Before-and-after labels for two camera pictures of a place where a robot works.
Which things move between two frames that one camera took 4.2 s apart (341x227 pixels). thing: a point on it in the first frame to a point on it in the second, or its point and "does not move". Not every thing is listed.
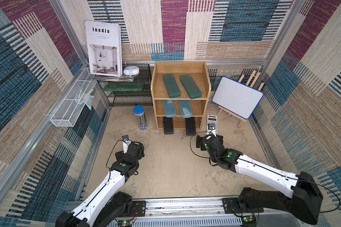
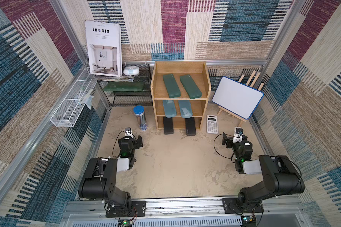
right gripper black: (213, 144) to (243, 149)
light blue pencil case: (169, 108) does not move
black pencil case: (168, 125) does not move
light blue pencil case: (185, 109) does not move
